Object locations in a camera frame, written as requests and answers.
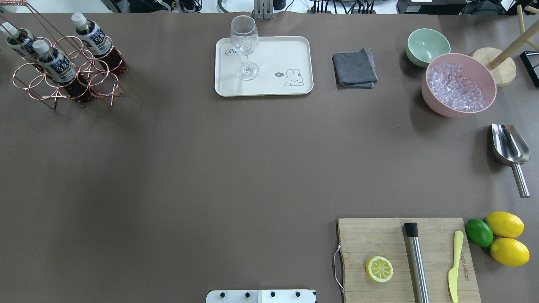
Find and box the black glass rack tray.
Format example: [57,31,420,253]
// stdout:
[520,50,539,88]

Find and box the copper wire bottle basket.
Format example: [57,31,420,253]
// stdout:
[1,0,129,109]

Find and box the wine glass on tray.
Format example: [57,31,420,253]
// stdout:
[230,15,259,81]

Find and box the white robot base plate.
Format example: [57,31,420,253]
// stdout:
[205,288,317,303]

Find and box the green lime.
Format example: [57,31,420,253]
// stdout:
[464,218,494,248]

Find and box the white rabbit tray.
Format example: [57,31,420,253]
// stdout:
[214,36,314,97]

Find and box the yellow plastic knife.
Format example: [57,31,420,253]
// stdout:
[447,230,464,303]

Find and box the wooden cup tree stand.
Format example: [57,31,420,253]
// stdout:
[470,5,539,88]

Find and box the bamboo cutting board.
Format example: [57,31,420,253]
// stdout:
[337,218,464,303]

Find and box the steel ice scoop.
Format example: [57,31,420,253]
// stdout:
[491,123,531,198]

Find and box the yellow lemon front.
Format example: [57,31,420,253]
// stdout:
[490,237,530,266]

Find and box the yellow lemon near scoop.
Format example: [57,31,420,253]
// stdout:
[484,211,524,238]

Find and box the steel muddler black tip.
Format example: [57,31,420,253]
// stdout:
[403,222,430,303]

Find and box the tea bottle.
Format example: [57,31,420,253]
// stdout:
[1,22,39,63]
[33,40,93,104]
[71,12,126,75]

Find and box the green bowl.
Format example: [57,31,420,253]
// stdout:
[406,28,451,67]

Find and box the pink bowl with ice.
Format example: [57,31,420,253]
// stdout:
[422,53,497,117]

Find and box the half lemon slice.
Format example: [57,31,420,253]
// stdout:
[366,256,393,283]

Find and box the grey folded cloth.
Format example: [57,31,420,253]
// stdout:
[332,48,379,89]

